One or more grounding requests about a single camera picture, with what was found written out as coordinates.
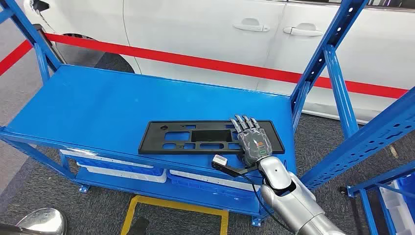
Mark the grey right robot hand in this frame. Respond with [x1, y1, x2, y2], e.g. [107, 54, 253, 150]
[229, 114, 274, 168]

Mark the black plastic panel part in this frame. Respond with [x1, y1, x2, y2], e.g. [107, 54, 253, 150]
[138, 120, 286, 155]

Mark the white plastic crate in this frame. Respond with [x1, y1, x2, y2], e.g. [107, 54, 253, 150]
[169, 169, 261, 192]
[378, 181, 414, 235]
[59, 148, 155, 169]
[77, 162, 168, 184]

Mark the yellow floor tape square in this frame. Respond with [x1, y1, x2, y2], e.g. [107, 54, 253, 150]
[120, 194, 230, 235]

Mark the red barrier belt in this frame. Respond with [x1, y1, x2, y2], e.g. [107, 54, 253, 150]
[0, 32, 410, 100]

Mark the white car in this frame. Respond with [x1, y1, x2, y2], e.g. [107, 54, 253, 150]
[23, 0, 415, 125]

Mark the black car wheel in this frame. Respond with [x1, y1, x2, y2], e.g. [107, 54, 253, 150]
[51, 32, 136, 74]

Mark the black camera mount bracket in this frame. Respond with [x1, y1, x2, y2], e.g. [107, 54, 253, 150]
[211, 161, 259, 178]

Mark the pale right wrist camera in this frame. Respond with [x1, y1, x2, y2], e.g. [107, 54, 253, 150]
[212, 154, 229, 166]

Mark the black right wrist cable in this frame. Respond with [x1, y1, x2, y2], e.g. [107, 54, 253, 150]
[241, 174, 294, 234]

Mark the white car door handle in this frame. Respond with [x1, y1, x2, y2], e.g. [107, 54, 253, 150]
[232, 18, 271, 33]
[282, 23, 324, 37]

